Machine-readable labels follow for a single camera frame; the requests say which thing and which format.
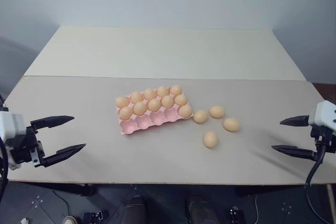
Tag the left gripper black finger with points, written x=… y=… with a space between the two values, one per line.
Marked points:
x=63 y=153
x=52 y=121

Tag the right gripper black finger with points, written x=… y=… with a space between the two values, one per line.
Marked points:
x=296 y=151
x=296 y=120

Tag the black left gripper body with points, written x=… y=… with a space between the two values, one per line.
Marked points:
x=35 y=146

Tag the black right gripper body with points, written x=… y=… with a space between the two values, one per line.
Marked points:
x=316 y=132

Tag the pink egg tray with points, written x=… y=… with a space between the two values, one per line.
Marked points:
x=147 y=125

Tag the beige egg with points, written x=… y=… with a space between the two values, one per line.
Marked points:
x=149 y=94
x=167 y=101
x=153 y=105
x=126 y=112
x=217 y=112
x=122 y=101
x=136 y=96
x=231 y=124
x=185 y=111
x=200 y=116
x=140 y=108
x=162 y=91
x=210 y=139
x=180 y=100
x=176 y=90

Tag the tan and white shoe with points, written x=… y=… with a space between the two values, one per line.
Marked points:
x=69 y=220

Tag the small white floor object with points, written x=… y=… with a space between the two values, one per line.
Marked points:
x=25 y=220

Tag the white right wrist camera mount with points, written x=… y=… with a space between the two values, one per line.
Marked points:
x=324 y=113

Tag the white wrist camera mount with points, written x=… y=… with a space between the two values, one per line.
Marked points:
x=324 y=113
x=11 y=127

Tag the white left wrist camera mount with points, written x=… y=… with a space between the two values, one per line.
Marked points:
x=11 y=127

